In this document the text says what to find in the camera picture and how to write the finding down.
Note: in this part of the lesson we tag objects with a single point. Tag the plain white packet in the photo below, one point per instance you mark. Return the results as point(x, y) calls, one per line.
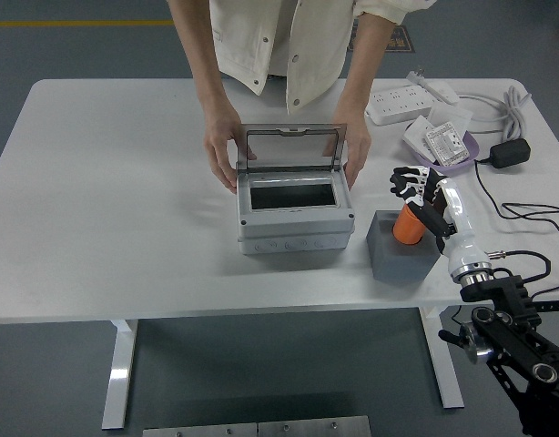
point(415, 134)

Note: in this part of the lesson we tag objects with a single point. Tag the white power plug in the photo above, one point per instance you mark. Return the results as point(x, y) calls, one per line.
point(417, 76)

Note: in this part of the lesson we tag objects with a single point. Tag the grey foam holder block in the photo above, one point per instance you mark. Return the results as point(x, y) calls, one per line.
point(398, 268)

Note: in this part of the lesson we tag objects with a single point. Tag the black floor sign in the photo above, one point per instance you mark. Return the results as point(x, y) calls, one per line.
point(402, 43)

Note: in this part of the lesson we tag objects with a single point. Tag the white power strip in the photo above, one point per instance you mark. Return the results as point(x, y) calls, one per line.
point(398, 107)

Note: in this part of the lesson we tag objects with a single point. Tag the black power adapter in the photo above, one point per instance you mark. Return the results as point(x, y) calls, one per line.
point(509, 154)

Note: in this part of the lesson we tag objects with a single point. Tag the person's left hand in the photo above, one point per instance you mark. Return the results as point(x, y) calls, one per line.
point(358, 145)

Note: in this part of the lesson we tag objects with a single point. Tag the orange cylindrical battery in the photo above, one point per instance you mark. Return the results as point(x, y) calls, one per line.
point(407, 230)

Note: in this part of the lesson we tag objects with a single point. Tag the person's torso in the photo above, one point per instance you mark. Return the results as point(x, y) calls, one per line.
point(243, 45)

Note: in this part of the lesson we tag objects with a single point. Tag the white table leg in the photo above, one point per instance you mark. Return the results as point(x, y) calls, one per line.
point(120, 364)
point(443, 364)

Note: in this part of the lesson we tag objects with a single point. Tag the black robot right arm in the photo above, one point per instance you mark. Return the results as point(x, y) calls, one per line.
point(511, 296)

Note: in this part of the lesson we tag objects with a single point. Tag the smoky transparent box lid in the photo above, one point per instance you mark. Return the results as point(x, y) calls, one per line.
point(293, 129)

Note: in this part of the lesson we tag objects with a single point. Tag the purple plastic tray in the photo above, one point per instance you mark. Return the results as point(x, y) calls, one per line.
point(471, 148)

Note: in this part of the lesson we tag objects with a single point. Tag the grey metal plate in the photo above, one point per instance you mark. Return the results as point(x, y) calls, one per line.
point(197, 431)
point(313, 428)

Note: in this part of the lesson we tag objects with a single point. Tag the grey junction box base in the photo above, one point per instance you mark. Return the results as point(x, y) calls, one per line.
point(297, 246)

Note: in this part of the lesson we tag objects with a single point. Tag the person's right hand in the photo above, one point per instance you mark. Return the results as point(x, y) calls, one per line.
point(220, 145)

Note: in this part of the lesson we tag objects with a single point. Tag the square white packet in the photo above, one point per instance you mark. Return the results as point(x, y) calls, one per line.
point(452, 114)

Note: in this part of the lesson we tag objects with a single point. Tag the person's right forearm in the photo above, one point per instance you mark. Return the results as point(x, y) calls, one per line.
point(202, 68)

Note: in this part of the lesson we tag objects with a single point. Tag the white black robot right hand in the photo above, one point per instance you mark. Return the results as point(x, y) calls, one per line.
point(459, 236)

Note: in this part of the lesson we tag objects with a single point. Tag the person's left forearm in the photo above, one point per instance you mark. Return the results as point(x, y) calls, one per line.
point(361, 68)

